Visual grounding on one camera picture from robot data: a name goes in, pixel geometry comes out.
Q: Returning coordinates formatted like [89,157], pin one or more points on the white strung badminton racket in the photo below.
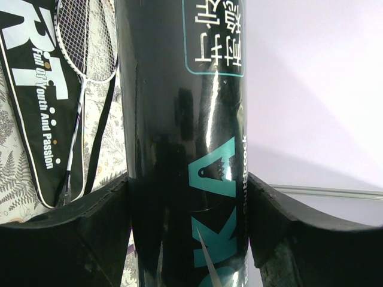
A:
[87,36]

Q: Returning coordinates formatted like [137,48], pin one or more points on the black shuttlecock tube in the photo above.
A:
[183,84]

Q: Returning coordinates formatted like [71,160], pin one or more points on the black sport racket cover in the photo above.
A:
[44,92]

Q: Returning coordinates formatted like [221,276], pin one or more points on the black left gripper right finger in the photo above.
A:
[294,244]

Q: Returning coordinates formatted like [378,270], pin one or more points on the floral patterned table mat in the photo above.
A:
[103,151]

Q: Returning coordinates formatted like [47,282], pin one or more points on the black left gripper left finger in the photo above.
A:
[83,243]

